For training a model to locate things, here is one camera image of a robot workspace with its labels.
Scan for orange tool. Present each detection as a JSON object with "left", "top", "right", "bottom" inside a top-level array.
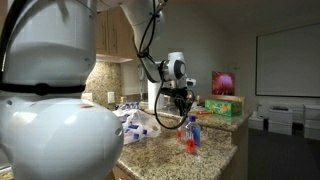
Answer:
[{"left": 195, "top": 110, "right": 214, "bottom": 117}]

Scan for white switch plate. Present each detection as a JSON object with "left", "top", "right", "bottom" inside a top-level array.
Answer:
[{"left": 81, "top": 92, "right": 94, "bottom": 102}]

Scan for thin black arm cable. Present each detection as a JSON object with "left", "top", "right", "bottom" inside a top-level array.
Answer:
[{"left": 132, "top": 0, "right": 196, "bottom": 130}]

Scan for white paper towel roll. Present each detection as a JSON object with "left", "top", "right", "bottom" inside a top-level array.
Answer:
[{"left": 147, "top": 79, "right": 166, "bottom": 112}]

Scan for wooden counter cabinet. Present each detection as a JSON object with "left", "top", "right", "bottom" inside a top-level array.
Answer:
[{"left": 111, "top": 164, "right": 134, "bottom": 180}]

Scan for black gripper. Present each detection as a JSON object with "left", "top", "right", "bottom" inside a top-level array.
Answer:
[{"left": 160, "top": 86, "right": 195, "bottom": 118}]

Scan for white printer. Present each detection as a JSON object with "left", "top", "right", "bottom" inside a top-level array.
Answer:
[{"left": 268, "top": 105, "right": 294, "bottom": 136}]

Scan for clear plastic bag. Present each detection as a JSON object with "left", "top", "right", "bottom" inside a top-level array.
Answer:
[{"left": 112, "top": 107, "right": 162, "bottom": 145}]

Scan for thick black cable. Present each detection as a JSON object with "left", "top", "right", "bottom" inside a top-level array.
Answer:
[{"left": 0, "top": 0, "right": 28, "bottom": 83}]

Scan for wrapped water bottle pack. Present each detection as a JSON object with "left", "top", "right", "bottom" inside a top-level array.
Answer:
[{"left": 116, "top": 101, "right": 141, "bottom": 111}]

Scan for gray wrist camera box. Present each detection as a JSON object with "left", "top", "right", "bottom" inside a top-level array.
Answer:
[{"left": 184, "top": 77, "right": 197, "bottom": 88}]

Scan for pink flower picture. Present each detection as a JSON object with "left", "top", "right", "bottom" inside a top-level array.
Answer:
[{"left": 211, "top": 70, "right": 236, "bottom": 97}]

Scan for white wall outlet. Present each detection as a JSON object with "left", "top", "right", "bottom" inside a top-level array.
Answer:
[{"left": 107, "top": 91, "right": 116, "bottom": 104}]

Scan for white projector screen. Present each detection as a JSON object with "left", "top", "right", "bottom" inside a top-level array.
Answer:
[{"left": 255, "top": 23, "right": 320, "bottom": 99}]

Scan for green tissue box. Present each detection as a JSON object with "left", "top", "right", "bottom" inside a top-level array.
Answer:
[{"left": 204, "top": 98, "right": 243, "bottom": 118}]

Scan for black strap on arm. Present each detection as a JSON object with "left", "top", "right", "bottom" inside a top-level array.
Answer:
[{"left": 0, "top": 81, "right": 87, "bottom": 98}]

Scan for wooden wall cabinets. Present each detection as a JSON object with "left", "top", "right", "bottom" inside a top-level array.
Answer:
[{"left": 95, "top": 6, "right": 138, "bottom": 64}]

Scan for white cardboard box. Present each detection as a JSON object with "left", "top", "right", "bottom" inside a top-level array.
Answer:
[
  {"left": 248, "top": 111, "right": 266, "bottom": 131},
  {"left": 303, "top": 103, "right": 320, "bottom": 141}
]

